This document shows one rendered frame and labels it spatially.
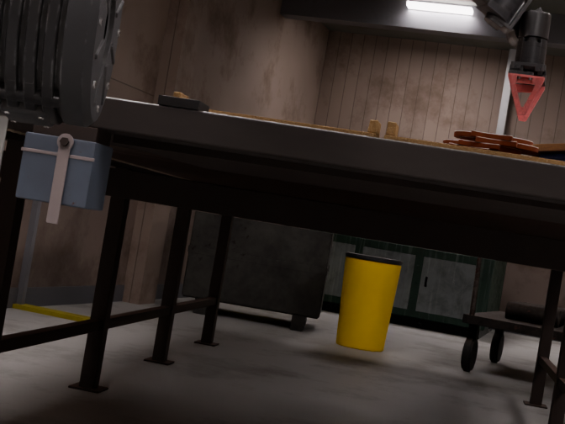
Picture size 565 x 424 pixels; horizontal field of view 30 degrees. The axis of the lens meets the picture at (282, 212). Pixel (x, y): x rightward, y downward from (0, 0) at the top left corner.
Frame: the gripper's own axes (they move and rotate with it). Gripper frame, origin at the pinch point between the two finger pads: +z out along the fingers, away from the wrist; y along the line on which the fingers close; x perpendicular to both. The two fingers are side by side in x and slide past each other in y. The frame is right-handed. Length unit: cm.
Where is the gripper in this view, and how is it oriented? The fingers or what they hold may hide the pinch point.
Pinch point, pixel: (522, 113)
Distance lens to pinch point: 210.6
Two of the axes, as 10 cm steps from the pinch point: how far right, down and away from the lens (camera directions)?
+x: 9.6, 1.4, -2.5
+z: -1.4, 9.9, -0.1
